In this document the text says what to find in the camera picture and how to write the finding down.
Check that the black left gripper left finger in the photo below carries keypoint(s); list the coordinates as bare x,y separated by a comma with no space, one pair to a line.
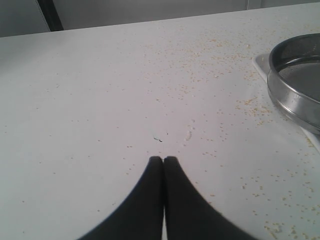
140,216

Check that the white square plastic tray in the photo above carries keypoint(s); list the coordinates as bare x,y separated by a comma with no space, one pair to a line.
261,64

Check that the round steel mesh sieve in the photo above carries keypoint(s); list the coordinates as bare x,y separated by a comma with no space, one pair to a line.
293,81

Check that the white cabinet with doors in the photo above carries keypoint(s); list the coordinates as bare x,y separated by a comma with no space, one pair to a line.
22,17

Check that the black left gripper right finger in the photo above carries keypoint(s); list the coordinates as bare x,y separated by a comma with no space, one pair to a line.
188,216

